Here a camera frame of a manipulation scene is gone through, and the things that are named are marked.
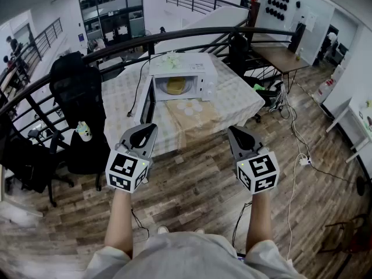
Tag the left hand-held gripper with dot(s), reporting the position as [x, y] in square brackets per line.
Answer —
[128, 170]

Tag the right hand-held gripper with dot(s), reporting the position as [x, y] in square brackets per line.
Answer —
[258, 173]

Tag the yellow plastic bowl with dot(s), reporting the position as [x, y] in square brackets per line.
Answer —
[175, 86]

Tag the white microwave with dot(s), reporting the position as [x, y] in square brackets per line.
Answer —
[194, 65]

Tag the person's left forearm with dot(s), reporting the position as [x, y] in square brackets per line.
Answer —
[120, 219]

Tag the person's right forearm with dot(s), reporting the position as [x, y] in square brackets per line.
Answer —
[259, 222]

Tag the table with checked tablecloth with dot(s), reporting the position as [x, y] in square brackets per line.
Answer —
[122, 97]

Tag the beige placemat with daisy print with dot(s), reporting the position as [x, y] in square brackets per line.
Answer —
[200, 121]

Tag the pastel drinking cup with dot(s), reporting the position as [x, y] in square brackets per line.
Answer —
[84, 132]

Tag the green cloth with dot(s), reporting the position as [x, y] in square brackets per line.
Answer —
[258, 87]

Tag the white power strip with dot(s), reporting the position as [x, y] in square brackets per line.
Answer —
[305, 160]

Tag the black mesh office chair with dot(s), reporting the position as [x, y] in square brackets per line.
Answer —
[78, 92]

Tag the white artificial flower bunch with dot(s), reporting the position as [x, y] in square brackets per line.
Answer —
[170, 60]

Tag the person's left white shoe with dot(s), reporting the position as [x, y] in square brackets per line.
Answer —
[162, 230]

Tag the person's white shoe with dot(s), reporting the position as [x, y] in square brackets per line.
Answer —
[162, 230]
[199, 230]

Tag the brown wooden desk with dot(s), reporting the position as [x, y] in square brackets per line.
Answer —
[279, 58]

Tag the black high-back chair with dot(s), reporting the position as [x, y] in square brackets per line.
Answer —
[239, 51]

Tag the person's right white shoe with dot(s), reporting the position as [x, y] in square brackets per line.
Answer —
[199, 230]

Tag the clear water jug red label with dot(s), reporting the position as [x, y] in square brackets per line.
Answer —
[324, 90]

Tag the small bottle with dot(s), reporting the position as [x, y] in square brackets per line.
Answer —
[300, 55]

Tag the black office chair with armrests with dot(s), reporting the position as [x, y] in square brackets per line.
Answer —
[29, 161]

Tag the curved black metal railing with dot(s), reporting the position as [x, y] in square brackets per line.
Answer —
[186, 34]

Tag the white desk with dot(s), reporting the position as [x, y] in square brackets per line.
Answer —
[357, 118]

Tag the black-framed glass partition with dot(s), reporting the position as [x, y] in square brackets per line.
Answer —
[113, 19]

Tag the black round fan base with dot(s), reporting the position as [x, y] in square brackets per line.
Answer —
[361, 186]

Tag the person's light grey shirt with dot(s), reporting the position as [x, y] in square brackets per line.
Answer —
[189, 257]

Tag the white stair parapet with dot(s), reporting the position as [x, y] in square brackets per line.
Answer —
[221, 17]

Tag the black railing beside desks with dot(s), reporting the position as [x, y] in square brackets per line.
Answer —
[46, 35]

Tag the dark red metal stool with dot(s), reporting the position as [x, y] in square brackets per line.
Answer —
[351, 237]

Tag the group of black wall-mounted devices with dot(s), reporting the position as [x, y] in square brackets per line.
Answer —
[277, 4]

